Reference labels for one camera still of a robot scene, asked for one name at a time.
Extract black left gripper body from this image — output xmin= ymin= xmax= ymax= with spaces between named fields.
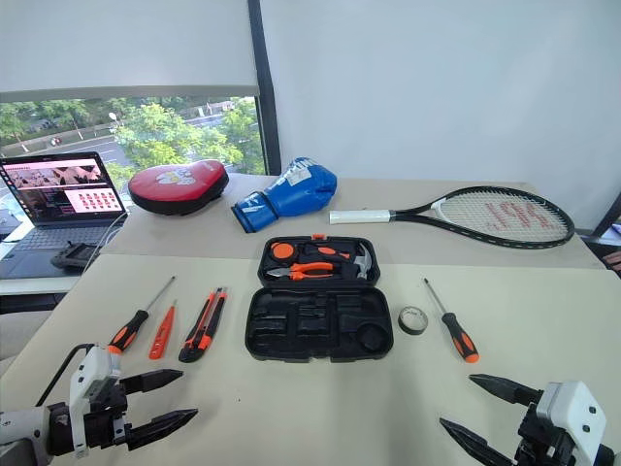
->
xmin=84 ymin=376 xmax=135 ymax=451

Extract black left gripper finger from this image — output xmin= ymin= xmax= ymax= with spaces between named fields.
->
xmin=118 ymin=368 xmax=185 ymax=396
xmin=126 ymin=408 xmax=200 ymax=450

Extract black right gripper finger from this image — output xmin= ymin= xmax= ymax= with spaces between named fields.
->
xmin=468 ymin=373 xmax=544 ymax=407
xmin=438 ymin=416 xmax=518 ymax=466

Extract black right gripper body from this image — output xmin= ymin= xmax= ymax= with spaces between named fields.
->
xmin=513 ymin=401 xmax=577 ymax=466

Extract orange test pen screwdriver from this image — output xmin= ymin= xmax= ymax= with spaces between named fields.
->
xmin=147 ymin=299 xmax=179 ymax=361

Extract orange black handled screwdriver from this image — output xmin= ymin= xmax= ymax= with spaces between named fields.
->
xmin=107 ymin=275 xmax=178 ymax=356
xmin=422 ymin=277 xmax=482 ymax=365

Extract orange black utility knife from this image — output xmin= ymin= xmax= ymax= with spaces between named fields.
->
xmin=178 ymin=286 xmax=228 ymax=364

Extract black electrical tape roll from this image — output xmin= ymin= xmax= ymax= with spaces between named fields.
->
xmin=398 ymin=305 xmax=430 ymax=335

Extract black orange tool kit case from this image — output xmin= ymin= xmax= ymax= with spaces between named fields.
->
xmin=244 ymin=233 xmax=396 ymax=363

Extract black handheld controller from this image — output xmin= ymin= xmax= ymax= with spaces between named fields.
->
xmin=49 ymin=240 xmax=101 ymax=271

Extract white side desk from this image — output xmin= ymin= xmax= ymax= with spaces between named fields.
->
xmin=0 ymin=275 xmax=82 ymax=297

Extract dark furniture with clutter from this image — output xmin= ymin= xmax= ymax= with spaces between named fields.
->
xmin=576 ymin=191 xmax=621 ymax=282

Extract open grey laptop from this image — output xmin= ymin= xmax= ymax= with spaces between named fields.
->
xmin=0 ymin=150 xmax=130 ymax=281

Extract orange tape measure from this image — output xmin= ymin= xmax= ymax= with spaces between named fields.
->
xmin=269 ymin=241 xmax=298 ymax=261

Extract red black punch pad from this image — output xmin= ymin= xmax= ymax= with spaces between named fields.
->
xmin=126 ymin=161 xmax=231 ymax=216

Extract steel claw hammer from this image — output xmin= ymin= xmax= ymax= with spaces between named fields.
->
xmin=334 ymin=242 xmax=376 ymax=283

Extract blue boxing glove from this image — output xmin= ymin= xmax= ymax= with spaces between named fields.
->
xmin=230 ymin=155 xmax=339 ymax=236

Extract black white tennis racket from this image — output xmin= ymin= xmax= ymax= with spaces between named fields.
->
xmin=328 ymin=185 xmax=576 ymax=251

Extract white roller blind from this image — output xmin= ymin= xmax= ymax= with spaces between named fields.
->
xmin=0 ymin=0 xmax=261 ymax=105

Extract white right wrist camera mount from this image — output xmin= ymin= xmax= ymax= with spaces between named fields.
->
xmin=536 ymin=381 xmax=608 ymax=466

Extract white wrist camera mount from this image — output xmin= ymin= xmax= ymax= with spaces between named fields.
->
xmin=67 ymin=345 xmax=122 ymax=458
xmin=536 ymin=381 xmax=608 ymax=466

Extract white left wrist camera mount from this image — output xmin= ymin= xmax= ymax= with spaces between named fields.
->
xmin=67 ymin=345 xmax=122 ymax=458

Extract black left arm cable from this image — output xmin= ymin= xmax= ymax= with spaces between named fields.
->
xmin=34 ymin=343 xmax=96 ymax=409

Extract white laptop cable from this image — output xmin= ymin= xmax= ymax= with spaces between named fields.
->
xmin=81 ymin=210 xmax=129 ymax=279

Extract orange handled pliers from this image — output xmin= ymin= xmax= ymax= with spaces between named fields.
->
xmin=265 ymin=261 xmax=337 ymax=283

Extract black window frame post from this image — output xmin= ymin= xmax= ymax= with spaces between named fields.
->
xmin=246 ymin=0 xmax=282 ymax=177

